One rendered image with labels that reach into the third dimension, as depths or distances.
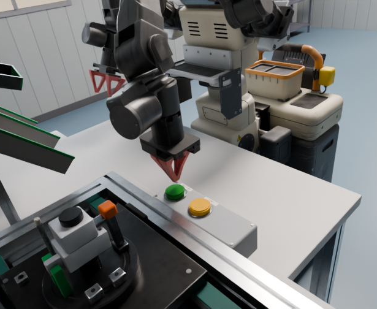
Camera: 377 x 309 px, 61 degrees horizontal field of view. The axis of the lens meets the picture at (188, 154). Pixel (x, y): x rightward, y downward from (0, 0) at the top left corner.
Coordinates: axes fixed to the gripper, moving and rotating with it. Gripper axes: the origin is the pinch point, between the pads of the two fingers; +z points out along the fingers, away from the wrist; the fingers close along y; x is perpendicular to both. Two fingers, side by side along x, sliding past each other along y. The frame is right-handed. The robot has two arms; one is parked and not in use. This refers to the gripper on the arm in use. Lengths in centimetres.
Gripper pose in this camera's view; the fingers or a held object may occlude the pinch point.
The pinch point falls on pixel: (175, 177)
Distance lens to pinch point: 63.2
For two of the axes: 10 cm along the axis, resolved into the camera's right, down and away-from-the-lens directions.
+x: 7.1, -4.6, 5.4
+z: 1.1, 8.3, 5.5
